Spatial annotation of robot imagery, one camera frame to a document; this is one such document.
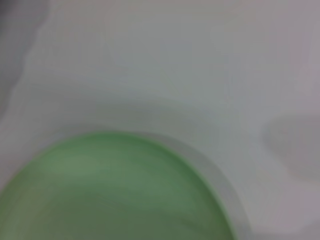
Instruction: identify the light green plate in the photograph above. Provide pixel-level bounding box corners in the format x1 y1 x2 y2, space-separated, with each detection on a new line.
0 131 238 240

